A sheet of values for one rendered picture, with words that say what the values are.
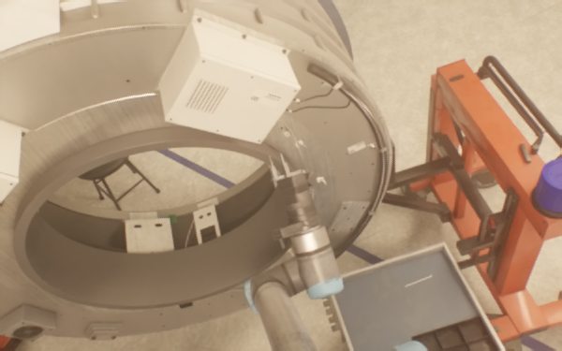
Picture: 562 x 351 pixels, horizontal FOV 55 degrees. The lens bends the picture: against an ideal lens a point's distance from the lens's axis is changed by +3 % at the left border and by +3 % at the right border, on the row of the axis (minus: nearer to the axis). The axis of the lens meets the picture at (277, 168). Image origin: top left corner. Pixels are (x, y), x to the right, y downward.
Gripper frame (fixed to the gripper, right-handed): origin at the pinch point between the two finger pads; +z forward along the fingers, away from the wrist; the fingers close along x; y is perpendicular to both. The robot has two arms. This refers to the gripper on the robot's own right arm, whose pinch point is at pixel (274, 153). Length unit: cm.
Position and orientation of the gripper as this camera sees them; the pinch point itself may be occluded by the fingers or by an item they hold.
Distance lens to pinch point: 130.0
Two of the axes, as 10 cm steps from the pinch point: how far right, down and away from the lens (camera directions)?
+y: 7.7, -2.3, 6.0
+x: 5.6, -1.9, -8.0
